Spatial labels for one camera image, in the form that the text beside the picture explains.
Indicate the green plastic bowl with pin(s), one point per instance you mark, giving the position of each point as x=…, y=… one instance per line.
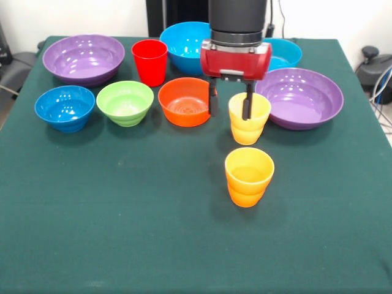
x=124, y=104

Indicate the black office chair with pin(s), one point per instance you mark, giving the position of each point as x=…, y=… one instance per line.
x=18, y=64

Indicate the small light blue bowl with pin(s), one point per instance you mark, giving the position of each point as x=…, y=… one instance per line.
x=284, y=55

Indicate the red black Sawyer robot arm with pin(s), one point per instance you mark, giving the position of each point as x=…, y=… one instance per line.
x=237, y=15

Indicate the purple plastic bowl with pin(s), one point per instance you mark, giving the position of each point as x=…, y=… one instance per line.
x=298, y=98
x=82, y=61

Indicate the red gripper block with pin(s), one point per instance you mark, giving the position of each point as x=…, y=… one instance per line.
x=235, y=62

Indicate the red plastic cup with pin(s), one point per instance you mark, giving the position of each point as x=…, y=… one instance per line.
x=150, y=67

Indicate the yellow plastic cup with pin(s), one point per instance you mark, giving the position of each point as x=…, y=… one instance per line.
x=255, y=128

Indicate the large light blue bowl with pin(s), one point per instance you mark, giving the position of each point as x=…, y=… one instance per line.
x=183, y=43

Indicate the dark blue plastic bowl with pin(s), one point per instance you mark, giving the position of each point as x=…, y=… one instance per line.
x=64, y=110

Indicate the orange-red plastic bowl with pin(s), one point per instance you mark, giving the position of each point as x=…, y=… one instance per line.
x=183, y=104

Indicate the orange plastic cup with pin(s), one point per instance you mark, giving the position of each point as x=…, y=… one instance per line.
x=248, y=180

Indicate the dark green tablecloth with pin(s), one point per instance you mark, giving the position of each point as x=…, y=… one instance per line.
x=196, y=229

